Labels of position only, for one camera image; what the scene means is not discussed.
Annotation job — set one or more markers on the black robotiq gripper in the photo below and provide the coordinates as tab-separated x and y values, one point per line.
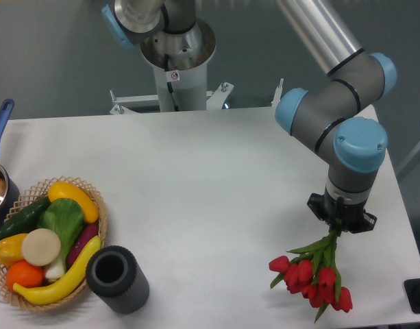
335	212

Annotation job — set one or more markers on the red tulip bouquet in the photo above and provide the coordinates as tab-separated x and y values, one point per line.
313	273

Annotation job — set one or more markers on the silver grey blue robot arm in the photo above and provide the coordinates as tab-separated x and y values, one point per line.
327	122

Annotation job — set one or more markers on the dark grey ribbed vase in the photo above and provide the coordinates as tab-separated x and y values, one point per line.
114	275

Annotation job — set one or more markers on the black device at edge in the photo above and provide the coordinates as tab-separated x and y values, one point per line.
412	288

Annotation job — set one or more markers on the purple sweet potato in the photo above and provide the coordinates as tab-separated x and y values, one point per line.
87	233

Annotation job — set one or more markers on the green bok choy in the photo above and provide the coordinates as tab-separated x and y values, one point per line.
65	218

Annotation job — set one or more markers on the yellow banana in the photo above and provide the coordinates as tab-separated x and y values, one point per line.
64	286

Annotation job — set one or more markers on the woven wicker basket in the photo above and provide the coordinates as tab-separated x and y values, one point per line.
31	195

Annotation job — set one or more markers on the green cucumber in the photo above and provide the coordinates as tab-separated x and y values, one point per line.
25	220

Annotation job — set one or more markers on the orange fruit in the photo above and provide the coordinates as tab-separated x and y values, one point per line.
24	274

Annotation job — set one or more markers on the yellow bell pepper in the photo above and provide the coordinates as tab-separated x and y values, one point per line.
11	249

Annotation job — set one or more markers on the white frame at right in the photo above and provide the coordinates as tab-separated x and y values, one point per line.
409	163

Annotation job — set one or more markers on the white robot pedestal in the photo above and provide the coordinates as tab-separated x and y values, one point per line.
180	65

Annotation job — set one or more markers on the blue handled saucepan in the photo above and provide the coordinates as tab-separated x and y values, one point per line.
9	191

